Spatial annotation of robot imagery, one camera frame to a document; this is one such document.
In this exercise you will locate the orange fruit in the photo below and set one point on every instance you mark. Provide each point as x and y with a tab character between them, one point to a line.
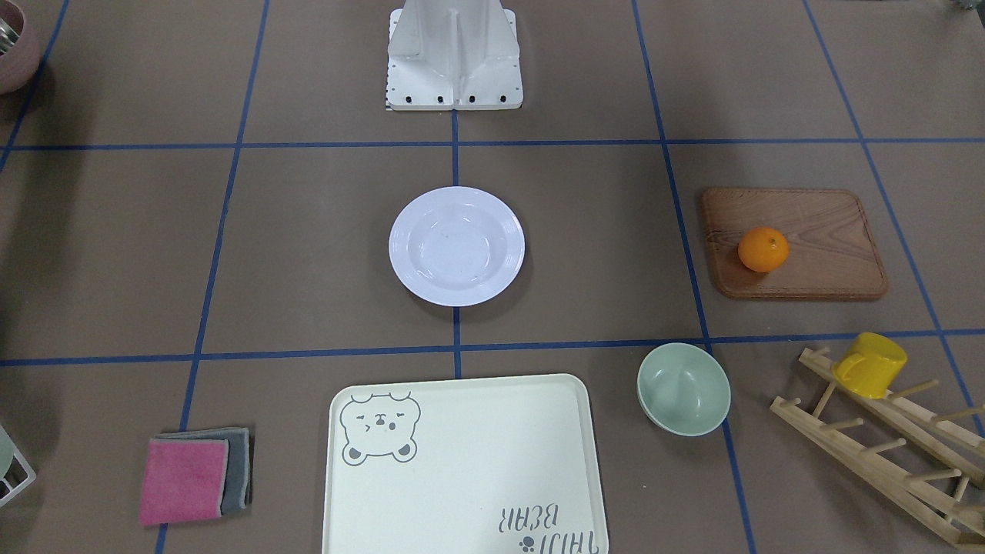
763	249

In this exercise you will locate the white wire cup rack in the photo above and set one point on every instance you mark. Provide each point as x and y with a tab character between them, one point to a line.
16	472

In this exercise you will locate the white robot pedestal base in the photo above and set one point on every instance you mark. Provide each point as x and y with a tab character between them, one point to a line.
453	55

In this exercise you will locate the mint green bowl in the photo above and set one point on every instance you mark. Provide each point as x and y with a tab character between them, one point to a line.
683	390

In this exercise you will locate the yellow mug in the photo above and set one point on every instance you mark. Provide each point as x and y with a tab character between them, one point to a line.
871	364

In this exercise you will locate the wooden cutting board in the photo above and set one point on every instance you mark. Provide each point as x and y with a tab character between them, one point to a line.
833	254

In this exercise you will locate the white round plate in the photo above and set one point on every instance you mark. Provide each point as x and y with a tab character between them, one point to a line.
456	246

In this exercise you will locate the grey cloth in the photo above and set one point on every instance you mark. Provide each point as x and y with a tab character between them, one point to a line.
237	479

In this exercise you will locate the cream bear tray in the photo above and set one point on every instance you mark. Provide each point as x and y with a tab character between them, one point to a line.
493	465

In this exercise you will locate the pink cloth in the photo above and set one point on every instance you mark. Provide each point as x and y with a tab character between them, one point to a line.
184	480

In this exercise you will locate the pink bowl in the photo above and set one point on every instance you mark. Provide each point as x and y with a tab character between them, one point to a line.
21	52

